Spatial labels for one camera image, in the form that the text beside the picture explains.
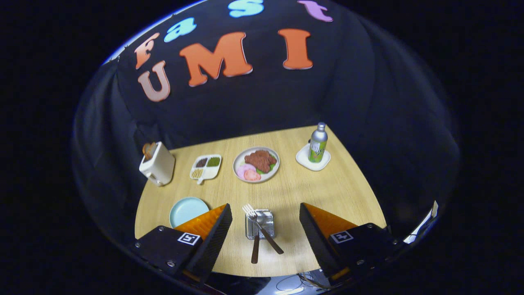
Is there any cream toaster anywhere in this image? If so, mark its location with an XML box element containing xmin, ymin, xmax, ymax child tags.
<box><xmin>139</xmin><ymin>142</ymin><xmax>176</xmax><ymax>187</ymax></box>

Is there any green label metal bottle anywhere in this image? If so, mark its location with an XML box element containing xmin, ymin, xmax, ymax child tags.
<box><xmin>308</xmin><ymin>122</ymin><xmax>328</xmax><ymax>163</ymax></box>

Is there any wooden handle metal fork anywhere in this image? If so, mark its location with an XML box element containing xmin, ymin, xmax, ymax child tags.
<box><xmin>242</xmin><ymin>204</ymin><xmax>284</xmax><ymax>255</ymax></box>

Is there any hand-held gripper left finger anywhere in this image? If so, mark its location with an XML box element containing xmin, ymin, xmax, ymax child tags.
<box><xmin>131</xmin><ymin>203</ymin><xmax>233</xmax><ymax>285</ymax></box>

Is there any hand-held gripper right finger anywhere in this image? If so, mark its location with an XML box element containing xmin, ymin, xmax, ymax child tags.
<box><xmin>299</xmin><ymin>202</ymin><xmax>400</xmax><ymax>281</ymax></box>

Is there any white divided bean dish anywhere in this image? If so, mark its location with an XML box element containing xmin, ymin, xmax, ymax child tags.
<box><xmin>190</xmin><ymin>154</ymin><xmax>222</xmax><ymax>185</ymax></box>

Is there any brown meat steak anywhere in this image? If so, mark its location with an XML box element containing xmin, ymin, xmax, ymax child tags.
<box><xmin>244</xmin><ymin>150</ymin><xmax>277</xmax><ymax>173</ymax></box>

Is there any metal wire basket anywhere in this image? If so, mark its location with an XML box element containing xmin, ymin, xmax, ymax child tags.
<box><xmin>245</xmin><ymin>209</ymin><xmax>275</xmax><ymax>240</ymax></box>

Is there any white round food plate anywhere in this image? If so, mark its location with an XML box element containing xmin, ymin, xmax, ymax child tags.
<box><xmin>233</xmin><ymin>147</ymin><xmax>280</xmax><ymax>183</ymax></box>

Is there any light blue plate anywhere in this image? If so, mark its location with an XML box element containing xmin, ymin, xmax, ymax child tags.
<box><xmin>169</xmin><ymin>197</ymin><xmax>210</xmax><ymax>228</ymax></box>

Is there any green lettuce leaf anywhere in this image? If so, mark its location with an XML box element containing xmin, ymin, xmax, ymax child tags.
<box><xmin>256</xmin><ymin>156</ymin><xmax>277</xmax><ymax>175</ymax></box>

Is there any white square coaster tray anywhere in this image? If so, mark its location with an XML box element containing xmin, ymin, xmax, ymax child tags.
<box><xmin>296</xmin><ymin>143</ymin><xmax>331</xmax><ymax>171</ymax></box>

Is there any wooden handle metal spoon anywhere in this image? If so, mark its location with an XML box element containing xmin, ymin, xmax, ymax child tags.
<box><xmin>251</xmin><ymin>221</ymin><xmax>261</xmax><ymax>264</ymax></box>

